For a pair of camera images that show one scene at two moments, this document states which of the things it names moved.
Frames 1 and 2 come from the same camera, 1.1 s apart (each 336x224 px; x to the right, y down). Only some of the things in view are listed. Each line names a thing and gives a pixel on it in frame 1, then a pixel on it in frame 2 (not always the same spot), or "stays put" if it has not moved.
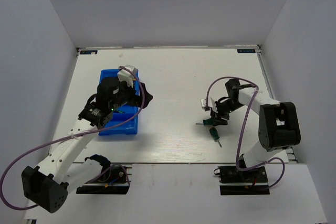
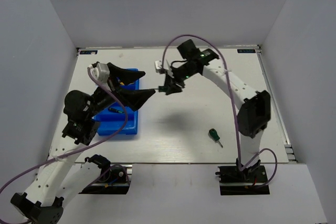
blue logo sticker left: (88, 52) stays put
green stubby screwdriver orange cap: (214, 134) stays put
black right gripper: (217, 117) -> (170, 82)
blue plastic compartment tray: (125, 118) stays put
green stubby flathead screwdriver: (206, 122) -> (162, 88)
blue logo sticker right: (246, 50) stays put
